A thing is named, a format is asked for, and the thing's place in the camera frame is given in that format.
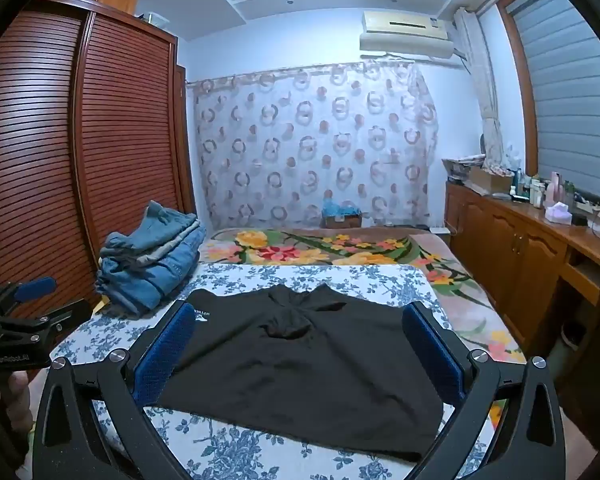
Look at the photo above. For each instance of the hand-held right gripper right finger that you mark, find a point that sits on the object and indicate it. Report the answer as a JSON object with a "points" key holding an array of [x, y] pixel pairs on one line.
{"points": [[431, 352]]}

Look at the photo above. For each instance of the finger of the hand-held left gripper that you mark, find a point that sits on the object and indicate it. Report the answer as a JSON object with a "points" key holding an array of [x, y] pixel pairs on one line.
{"points": [[36, 287], [60, 317]]}

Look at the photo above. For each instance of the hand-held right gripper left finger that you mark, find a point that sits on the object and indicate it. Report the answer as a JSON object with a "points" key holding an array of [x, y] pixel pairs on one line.
{"points": [[164, 352]]}

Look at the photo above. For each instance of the black pants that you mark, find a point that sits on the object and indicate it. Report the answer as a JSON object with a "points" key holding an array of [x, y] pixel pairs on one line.
{"points": [[300, 360]]}

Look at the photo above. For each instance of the person's left hand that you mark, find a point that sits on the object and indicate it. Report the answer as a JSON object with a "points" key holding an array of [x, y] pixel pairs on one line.
{"points": [[19, 400]]}

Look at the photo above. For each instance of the brown louvred wardrobe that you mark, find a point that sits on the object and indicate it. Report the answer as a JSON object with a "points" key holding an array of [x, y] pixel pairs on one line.
{"points": [[55, 160]]}

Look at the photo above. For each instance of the wooden sideboard cabinet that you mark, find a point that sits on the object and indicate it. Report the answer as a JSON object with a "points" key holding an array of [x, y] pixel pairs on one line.
{"points": [[510, 245]]}

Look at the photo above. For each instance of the light blue denim jeans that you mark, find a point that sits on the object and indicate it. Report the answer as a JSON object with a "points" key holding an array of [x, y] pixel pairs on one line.
{"points": [[167, 215]]}

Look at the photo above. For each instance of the colourful floral blanket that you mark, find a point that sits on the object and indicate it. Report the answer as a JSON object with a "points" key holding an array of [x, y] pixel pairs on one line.
{"points": [[340, 247]]}

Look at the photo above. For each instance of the bed with blue floral sheet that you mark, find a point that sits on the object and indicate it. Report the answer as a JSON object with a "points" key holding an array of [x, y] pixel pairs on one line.
{"points": [[290, 277]]}

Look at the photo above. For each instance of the cardboard box with blue cloth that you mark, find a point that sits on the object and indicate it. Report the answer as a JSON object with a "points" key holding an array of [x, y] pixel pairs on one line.
{"points": [[341, 212]]}

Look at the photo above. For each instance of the open cardboard box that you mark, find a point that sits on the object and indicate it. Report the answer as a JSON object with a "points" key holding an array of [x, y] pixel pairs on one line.
{"points": [[490, 180]]}

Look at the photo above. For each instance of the white tissue box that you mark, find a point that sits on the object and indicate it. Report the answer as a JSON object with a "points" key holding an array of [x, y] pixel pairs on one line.
{"points": [[558, 213]]}

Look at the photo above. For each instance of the patterned storage box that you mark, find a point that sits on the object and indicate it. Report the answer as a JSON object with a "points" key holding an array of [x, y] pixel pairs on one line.
{"points": [[462, 165]]}

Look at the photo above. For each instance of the row of toiletry bottles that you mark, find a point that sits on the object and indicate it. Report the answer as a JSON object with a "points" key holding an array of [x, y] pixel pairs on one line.
{"points": [[530, 187]]}

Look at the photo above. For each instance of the pink bottle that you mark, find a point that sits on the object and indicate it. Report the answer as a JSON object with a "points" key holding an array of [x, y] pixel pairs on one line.
{"points": [[556, 187]]}

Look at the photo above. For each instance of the tied white curtain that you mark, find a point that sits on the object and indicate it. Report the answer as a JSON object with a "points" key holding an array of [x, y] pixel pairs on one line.
{"points": [[485, 90]]}

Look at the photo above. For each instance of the grey window blind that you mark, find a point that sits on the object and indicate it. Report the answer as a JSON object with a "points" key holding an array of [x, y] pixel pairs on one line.
{"points": [[570, 105]]}

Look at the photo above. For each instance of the translucent storage box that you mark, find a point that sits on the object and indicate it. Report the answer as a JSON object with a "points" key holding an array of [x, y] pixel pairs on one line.
{"points": [[155, 19]]}

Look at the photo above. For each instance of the white air conditioner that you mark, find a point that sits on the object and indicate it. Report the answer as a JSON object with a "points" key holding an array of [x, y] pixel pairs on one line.
{"points": [[405, 35]]}

